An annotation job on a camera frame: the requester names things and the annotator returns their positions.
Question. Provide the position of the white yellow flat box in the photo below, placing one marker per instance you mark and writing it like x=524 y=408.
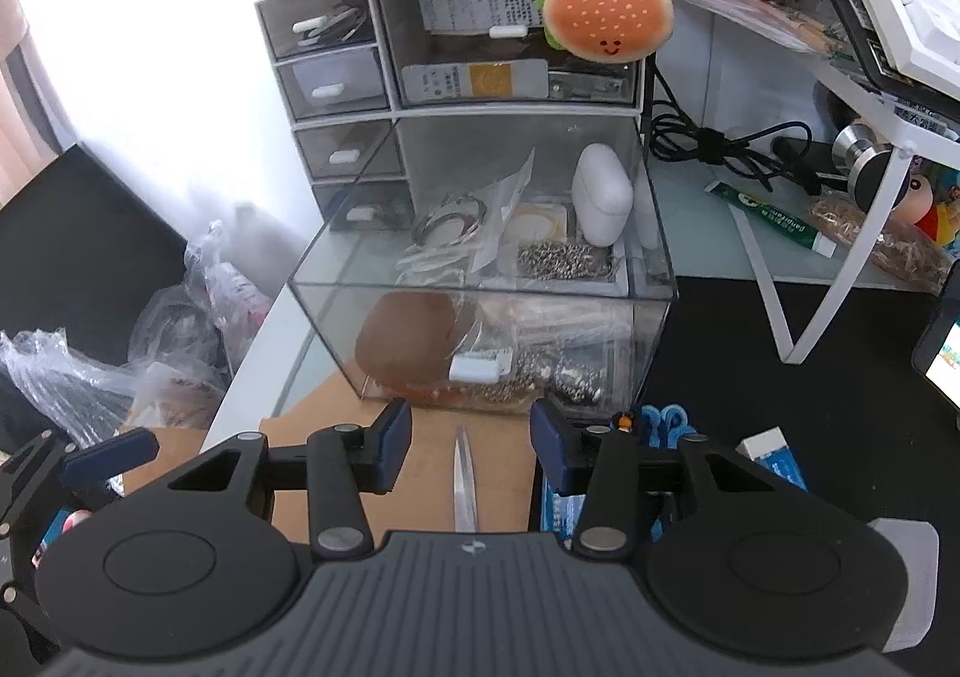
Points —
x=472 y=81

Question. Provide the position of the white oval case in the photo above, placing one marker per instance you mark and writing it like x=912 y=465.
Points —
x=604 y=193

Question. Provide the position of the metal tweezers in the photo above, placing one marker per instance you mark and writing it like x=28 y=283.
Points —
x=465 y=482

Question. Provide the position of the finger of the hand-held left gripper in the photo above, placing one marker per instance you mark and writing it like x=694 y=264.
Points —
x=109 y=456

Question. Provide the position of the hamburger plush toy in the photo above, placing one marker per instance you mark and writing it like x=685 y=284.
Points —
x=607 y=10

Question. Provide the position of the cartoon figure toy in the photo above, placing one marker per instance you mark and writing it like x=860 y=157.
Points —
x=934 y=197

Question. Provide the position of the small toy figure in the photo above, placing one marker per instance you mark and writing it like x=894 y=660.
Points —
x=625 y=421

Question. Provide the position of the black smartphone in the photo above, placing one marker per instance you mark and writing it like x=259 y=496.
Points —
x=941 y=355

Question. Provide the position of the black desk mat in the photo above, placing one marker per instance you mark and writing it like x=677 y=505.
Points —
x=825 y=407

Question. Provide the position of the wide grey clear drawer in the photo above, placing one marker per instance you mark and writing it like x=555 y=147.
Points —
x=592 y=85

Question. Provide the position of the silver round metal knob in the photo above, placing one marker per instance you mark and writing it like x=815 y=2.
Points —
x=862 y=156

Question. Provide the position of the white desk riser shelf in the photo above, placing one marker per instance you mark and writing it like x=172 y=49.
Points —
x=877 y=212

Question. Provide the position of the large clear drawer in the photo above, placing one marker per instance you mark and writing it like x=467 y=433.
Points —
x=652 y=287

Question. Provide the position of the beige tape roll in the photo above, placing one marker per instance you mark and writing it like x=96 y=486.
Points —
x=536 y=223

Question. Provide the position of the black chair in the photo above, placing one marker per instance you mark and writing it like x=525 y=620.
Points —
x=75 y=250

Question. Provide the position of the small grey clear drawer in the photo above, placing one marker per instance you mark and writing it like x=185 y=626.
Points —
x=330 y=81
x=360 y=205
x=315 y=17
x=345 y=152

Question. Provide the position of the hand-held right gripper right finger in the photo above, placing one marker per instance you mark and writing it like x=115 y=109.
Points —
x=547 y=452

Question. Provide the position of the wooden sticks packet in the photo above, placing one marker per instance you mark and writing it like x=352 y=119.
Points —
x=802 y=29

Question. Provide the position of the brown round pouch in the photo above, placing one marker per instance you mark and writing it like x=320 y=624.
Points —
x=405 y=340

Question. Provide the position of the white drawer organizer cabinet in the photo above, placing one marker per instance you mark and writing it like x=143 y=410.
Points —
x=390 y=32

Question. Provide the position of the printed white paper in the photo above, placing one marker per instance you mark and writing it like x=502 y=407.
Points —
x=480 y=6

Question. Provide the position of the beige curtain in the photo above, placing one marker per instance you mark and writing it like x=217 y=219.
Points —
x=22 y=107

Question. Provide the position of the clear plastic bag with items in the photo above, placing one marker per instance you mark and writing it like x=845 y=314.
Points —
x=232 y=287

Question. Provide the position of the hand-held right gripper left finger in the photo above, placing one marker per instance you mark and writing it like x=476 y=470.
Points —
x=394 y=444

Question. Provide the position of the clear bag of brown snacks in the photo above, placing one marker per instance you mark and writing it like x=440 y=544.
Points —
x=877 y=235

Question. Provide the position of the crumpled clear plastic bag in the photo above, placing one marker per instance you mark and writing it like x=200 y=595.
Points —
x=67 y=385

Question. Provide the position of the green toothpaste tube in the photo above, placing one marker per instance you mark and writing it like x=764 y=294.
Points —
x=772 y=216

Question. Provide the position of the white blue eraser box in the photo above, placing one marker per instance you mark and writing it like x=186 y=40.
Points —
x=765 y=444

